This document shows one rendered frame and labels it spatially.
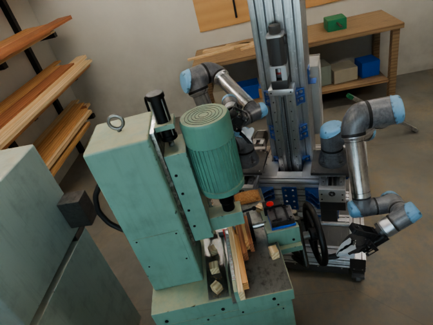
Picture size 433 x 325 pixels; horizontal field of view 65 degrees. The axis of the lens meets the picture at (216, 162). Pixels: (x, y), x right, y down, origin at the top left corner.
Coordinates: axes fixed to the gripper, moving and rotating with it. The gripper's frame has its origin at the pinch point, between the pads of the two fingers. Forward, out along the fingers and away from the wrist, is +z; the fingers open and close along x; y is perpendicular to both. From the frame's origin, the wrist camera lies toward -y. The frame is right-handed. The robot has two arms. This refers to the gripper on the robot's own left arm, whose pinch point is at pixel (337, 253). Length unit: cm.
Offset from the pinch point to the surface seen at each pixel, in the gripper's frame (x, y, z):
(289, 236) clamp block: 3.5, -20.1, 9.8
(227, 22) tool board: 331, -27, -14
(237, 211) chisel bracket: 8.6, -42.6, 18.1
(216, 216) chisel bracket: 8, -47, 26
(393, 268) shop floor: 41, 93, -4
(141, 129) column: 9, -94, 17
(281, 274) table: -12.4, -22.4, 17.2
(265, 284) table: -14.9, -25.8, 23.0
